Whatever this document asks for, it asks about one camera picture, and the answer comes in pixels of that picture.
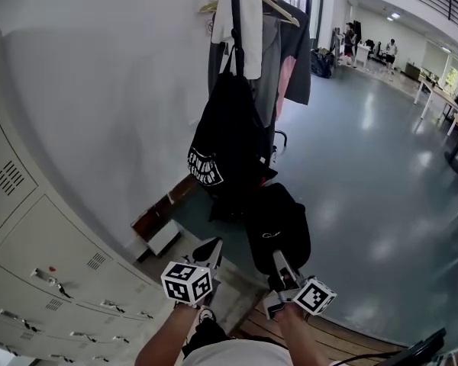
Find pink garment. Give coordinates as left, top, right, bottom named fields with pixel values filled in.
left=276, top=55, right=297, bottom=120

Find wooden hanger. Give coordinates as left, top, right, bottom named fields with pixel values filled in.
left=259, top=0, right=301, bottom=28

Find person's white shirt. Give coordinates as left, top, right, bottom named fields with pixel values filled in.
left=182, top=337, right=295, bottom=366

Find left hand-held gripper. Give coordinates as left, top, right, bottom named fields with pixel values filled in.
left=160, top=237, right=224, bottom=310

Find beige metal locker cabinet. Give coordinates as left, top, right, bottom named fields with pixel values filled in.
left=0, top=5, right=169, bottom=366

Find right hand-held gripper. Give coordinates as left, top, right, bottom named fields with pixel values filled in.
left=262, top=249, right=337, bottom=319

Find black rig cable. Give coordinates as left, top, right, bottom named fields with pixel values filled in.
left=327, top=351, right=405, bottom=366

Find white wall box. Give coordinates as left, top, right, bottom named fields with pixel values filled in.
left=147, top=219, right=182, bottom=259

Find dark jacket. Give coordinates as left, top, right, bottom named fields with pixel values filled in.
left=251, top=0, right=312, bottom=129

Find person's left forearm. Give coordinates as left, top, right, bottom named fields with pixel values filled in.
left=135, top=303, right=202, bottom=366

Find wooden steps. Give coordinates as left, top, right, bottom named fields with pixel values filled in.
left=228, top=299, right=409, bottom=366

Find black bag pile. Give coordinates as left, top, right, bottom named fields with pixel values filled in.
left=311, top=47, right=334, bottom=79

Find brown baseboard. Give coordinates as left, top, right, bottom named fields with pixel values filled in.
left=131, top=173, right=199, bottom=243

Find black backpack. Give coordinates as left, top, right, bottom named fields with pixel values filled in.
left=208, top=165, right=279, bottom=223

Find white garment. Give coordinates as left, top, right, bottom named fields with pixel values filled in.
left=210, top=0, right=263, bottom=80

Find black printed tote bag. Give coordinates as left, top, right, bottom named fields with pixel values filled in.
left=185, top=43, right=272, bottom=196

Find person's black trousers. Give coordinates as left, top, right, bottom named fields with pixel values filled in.
left=181, top=318, right=287, bottom=358

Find black flat panel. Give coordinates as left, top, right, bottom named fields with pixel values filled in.
left=381, top=328, right=447, bottom=366

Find black cap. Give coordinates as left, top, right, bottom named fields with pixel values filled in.
left=244, top=183, right=312, bottom=276

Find black coat rack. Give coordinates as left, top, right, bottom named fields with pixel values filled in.
left=228, top=0, right=290, bottom=149

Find person's right forearm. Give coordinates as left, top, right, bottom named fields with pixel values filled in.
left=276, top=307, right=331, bottom=366

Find dark grey garment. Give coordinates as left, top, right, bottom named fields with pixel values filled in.
left=208, top=40, right=230, bottom=91

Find white desk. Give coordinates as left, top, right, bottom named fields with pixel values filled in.
left=414, top=78, right=458, bottom=120

